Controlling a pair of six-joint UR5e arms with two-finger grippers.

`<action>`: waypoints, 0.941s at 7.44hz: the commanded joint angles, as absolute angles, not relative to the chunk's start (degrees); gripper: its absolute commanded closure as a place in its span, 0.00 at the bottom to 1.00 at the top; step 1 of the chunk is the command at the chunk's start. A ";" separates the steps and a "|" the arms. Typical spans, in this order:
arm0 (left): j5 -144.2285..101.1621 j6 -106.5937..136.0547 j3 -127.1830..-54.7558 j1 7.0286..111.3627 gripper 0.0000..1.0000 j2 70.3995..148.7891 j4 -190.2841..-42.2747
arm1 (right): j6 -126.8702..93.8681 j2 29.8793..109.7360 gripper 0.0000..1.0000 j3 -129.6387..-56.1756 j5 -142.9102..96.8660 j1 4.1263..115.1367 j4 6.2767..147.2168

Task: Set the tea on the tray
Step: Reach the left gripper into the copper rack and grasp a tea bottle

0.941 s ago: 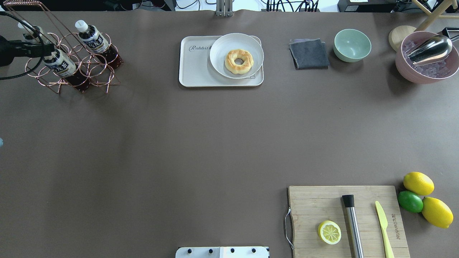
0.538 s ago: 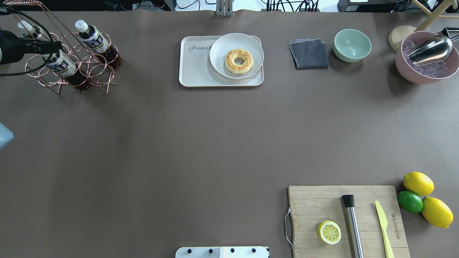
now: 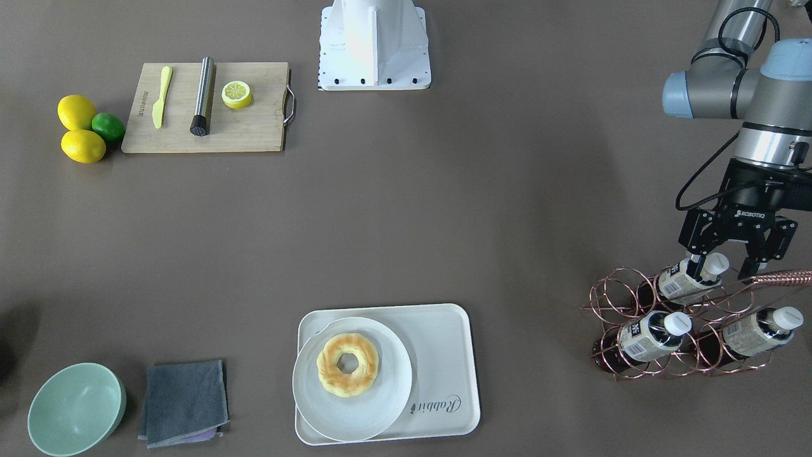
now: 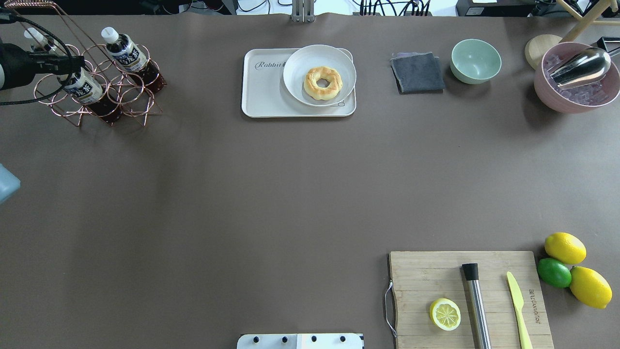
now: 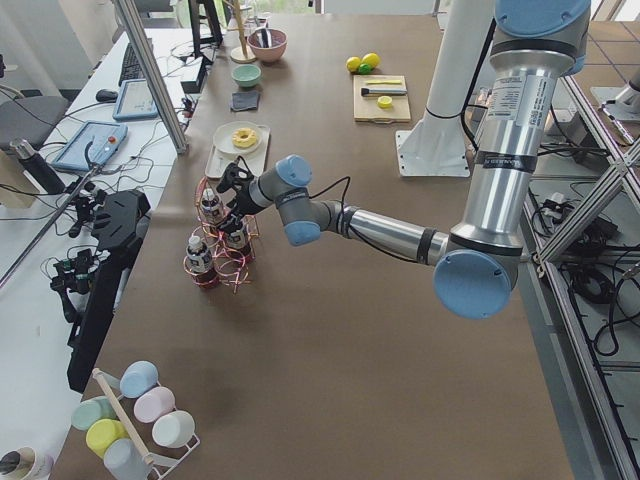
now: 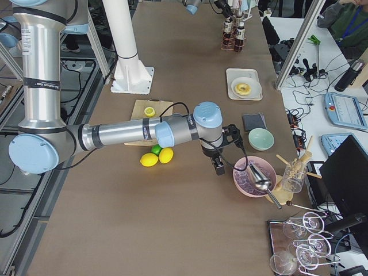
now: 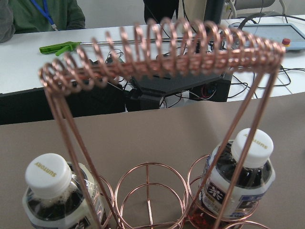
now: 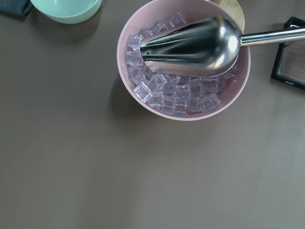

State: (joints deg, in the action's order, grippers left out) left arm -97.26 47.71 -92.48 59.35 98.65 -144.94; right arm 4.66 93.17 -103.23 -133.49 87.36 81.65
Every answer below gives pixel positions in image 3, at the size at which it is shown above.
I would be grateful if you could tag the yellow plastic knife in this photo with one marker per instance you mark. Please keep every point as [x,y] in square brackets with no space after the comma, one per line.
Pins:
[166,74]

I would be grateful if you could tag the half lemon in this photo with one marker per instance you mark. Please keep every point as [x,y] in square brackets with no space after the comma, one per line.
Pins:
[236,94]

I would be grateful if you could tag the cream serving tray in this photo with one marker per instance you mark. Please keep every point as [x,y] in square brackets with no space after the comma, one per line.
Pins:
[426,384]

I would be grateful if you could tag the copper wire bottle rack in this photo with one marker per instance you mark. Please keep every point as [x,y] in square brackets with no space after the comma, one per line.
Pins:
[611,297]

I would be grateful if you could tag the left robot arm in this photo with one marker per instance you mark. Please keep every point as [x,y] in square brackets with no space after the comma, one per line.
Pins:
[744,70]

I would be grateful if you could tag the tea bottle white cap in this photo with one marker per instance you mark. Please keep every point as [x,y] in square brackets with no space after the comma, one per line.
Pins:
[672,289]

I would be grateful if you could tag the glazed donut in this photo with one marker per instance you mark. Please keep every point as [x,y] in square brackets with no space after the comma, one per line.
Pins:
[348,365]

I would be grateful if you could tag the steel muddler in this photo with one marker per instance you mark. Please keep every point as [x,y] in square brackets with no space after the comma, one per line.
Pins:
[203,102]

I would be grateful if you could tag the tea bottle in rack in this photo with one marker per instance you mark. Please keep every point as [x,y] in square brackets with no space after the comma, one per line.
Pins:
[647,339]
[765,330]

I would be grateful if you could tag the yellow lemon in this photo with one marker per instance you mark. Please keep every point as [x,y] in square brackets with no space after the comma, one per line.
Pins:
[84,146]
[76,112]

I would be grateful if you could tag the white plate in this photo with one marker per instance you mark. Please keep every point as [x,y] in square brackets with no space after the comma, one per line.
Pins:
[363,416]

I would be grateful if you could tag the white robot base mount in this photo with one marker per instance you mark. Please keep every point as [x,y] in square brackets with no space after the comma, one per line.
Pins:
[373,45]

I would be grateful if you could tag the green lime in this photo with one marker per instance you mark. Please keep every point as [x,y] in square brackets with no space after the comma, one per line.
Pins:
[109,127]

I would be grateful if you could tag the green bowl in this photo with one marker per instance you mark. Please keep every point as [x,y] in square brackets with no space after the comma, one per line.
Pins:
[76,409]

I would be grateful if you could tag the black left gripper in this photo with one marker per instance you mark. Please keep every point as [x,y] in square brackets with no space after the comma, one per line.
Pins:
[752,214]

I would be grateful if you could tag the grey folded cloth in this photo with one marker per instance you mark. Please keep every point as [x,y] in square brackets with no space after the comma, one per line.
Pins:
[184,403]

